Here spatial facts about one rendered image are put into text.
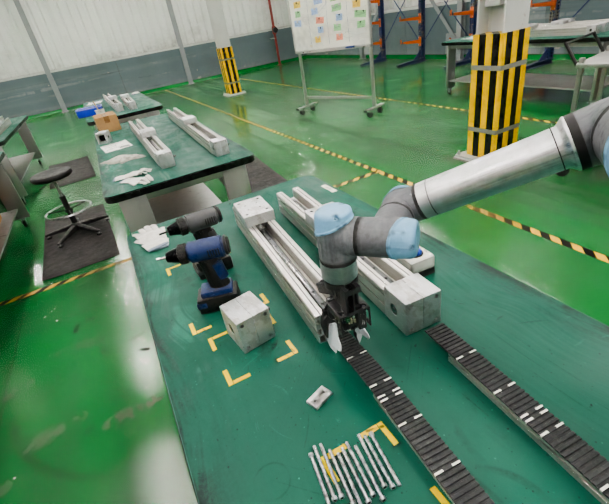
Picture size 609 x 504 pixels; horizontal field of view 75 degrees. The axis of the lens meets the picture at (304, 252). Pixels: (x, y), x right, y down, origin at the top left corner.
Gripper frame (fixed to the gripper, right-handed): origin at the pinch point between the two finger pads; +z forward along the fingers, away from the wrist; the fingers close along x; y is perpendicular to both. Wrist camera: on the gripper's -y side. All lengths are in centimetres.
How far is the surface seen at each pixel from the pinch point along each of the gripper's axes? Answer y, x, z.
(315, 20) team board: -566, 261, -58
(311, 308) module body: -8.1, -4.2, -6.3
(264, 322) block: -12.9, -15.4, -3.7
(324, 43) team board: -555, 266, -26
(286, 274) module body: -25.7, -4.1, -6.4
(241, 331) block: -11.7, -21.5, -4.8
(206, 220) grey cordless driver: -53, -19, -17
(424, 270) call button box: -12.9, 32.6, 0.1
